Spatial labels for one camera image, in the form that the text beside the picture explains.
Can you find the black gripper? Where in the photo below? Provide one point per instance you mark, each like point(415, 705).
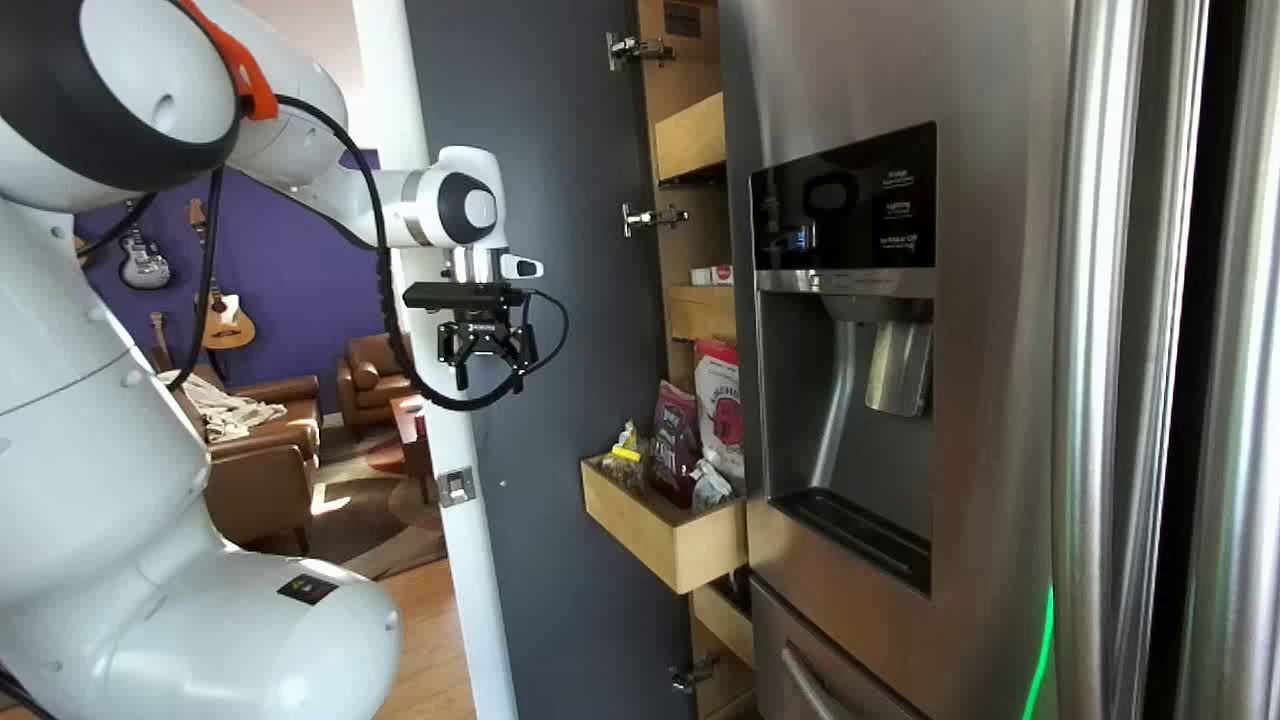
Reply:
point(484, 335)

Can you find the maroon basmati rice bag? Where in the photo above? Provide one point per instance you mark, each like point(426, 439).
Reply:
point(673, 445)

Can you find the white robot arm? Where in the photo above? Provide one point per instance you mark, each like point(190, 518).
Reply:
point(117, 593)

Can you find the white Kokuho Rose rice bag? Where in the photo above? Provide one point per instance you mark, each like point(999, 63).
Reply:
point(718, 395)

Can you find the pulled out wooden tray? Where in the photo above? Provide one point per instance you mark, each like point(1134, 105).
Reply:
point(685, 549)

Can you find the brown leather armchair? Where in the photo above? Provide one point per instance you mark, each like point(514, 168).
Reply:
point(369, 382)

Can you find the clear bag with yellow clip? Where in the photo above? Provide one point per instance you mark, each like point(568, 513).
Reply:
point(624, 449)

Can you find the brown leather sofa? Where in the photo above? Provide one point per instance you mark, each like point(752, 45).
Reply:
point(266, 445)

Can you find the dark grey pantry door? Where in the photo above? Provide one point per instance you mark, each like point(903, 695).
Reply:
point(558, 616)

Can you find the wooden pantry shelves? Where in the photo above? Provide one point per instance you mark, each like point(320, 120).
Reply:
point(678, 54)

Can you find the stainless steel refrigerator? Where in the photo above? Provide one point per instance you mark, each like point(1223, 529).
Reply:
point(1009, 296)

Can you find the acoustic guitar on wall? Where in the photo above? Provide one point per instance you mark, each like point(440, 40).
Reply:
point(227, 321)

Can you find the white door frame post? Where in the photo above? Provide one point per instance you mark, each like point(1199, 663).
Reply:
point(394, 127)

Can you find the grey electric guitar on wall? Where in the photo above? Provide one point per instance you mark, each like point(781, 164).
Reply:
point(145, 267)

